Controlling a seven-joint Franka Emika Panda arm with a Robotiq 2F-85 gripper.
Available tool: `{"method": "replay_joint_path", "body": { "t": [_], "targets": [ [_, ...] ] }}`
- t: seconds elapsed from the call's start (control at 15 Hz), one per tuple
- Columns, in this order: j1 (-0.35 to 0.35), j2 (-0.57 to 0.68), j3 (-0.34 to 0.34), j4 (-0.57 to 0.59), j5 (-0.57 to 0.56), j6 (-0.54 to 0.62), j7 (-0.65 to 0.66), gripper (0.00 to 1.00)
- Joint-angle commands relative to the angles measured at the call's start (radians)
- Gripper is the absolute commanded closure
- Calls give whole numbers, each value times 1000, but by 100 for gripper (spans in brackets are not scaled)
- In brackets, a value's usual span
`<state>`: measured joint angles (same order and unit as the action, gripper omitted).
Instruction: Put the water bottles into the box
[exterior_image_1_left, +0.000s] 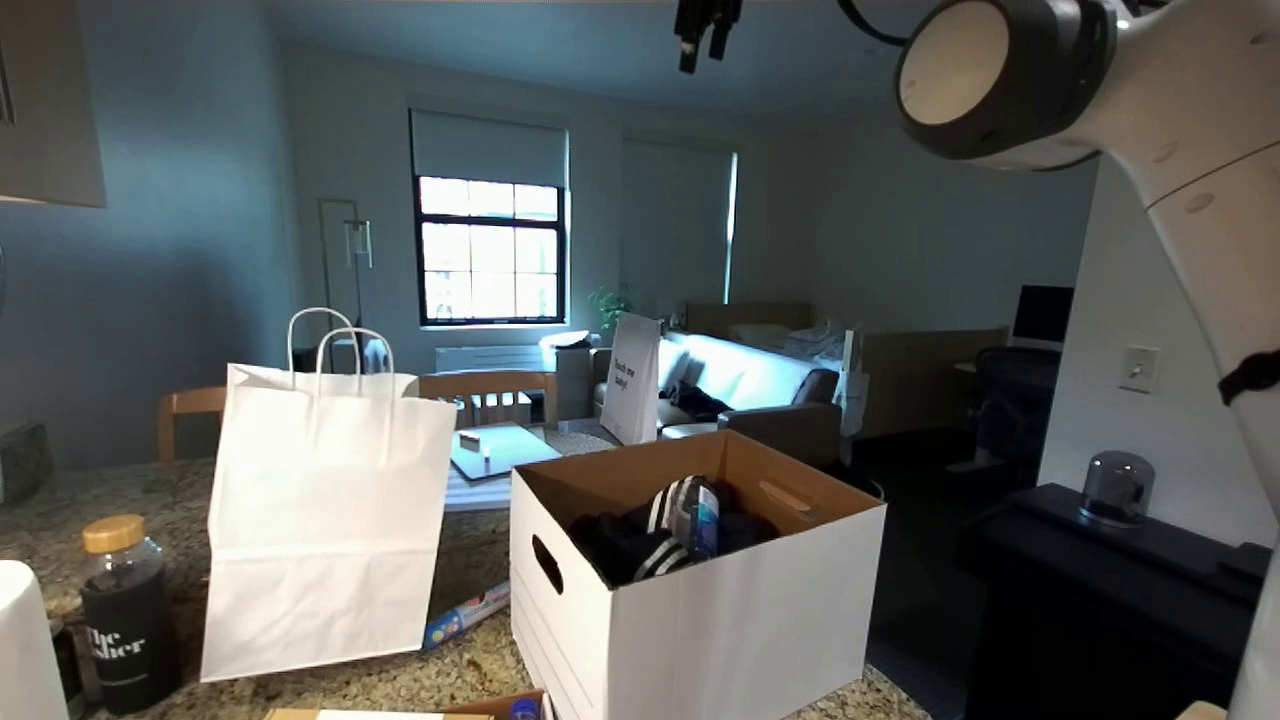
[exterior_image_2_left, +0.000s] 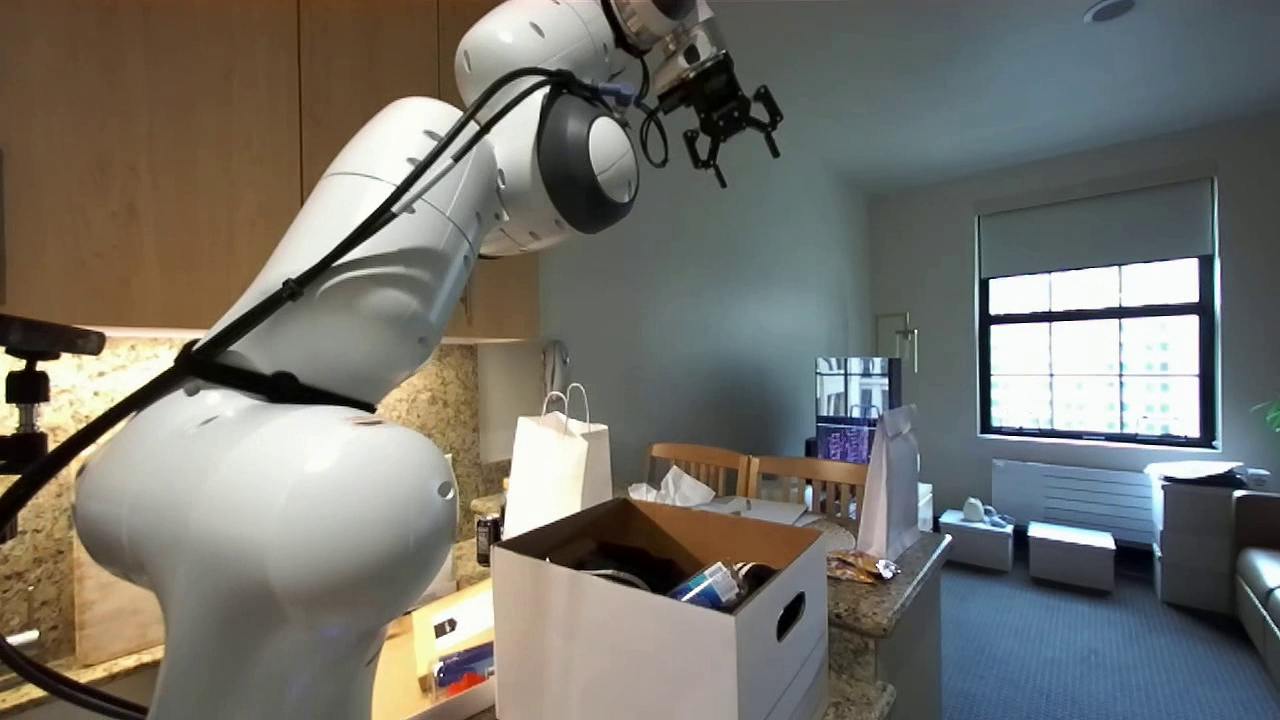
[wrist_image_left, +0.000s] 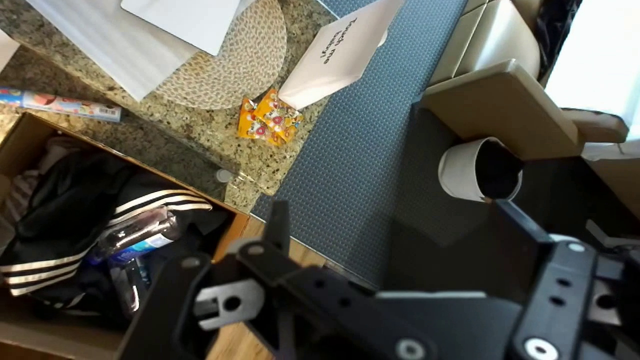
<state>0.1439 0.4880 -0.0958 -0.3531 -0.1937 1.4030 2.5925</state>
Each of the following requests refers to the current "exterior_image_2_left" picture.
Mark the cardboard mailer with white label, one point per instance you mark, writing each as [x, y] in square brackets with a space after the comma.
[452, 625]

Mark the black clothing with white stripes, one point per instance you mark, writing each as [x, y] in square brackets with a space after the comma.
[626, 565]

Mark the wooden wall cabinet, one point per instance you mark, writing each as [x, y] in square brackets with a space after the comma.
[132, 132]

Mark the black camera on tripod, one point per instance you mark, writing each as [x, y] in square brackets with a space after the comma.
[41, 343]

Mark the grey roller blind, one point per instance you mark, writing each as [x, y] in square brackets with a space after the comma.
[1100, 224]

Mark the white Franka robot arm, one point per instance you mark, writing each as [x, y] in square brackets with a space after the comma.
[265, 535]

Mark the crumpled white tissue paper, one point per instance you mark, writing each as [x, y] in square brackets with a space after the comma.
[680, 485]

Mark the tall white paper bag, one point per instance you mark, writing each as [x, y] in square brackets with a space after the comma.
[891, 495]

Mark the white cardboard box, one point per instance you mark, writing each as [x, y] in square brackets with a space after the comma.
[643, 655]

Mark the grey sofa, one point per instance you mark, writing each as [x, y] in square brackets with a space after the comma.
[1261, 587]

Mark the orange snack wrapper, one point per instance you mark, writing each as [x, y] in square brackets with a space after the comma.
[867, 565]

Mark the white wall radiator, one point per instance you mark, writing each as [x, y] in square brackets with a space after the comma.
[1072, 503]

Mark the wooden chair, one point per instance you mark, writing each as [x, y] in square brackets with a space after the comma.
[700, 465]
[814, 483]

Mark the round ceiling fixture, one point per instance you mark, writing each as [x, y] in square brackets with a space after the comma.
[1108, 8]

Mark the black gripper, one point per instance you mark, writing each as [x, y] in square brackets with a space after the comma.
[720, 107]

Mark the white low cabinet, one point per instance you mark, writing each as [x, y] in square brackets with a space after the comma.
[1195, 541]

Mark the white square ottoman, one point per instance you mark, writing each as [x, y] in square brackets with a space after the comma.
[1068, 557]
[978, 547]

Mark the black framed window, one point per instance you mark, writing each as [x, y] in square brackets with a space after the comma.
[1100, 354]

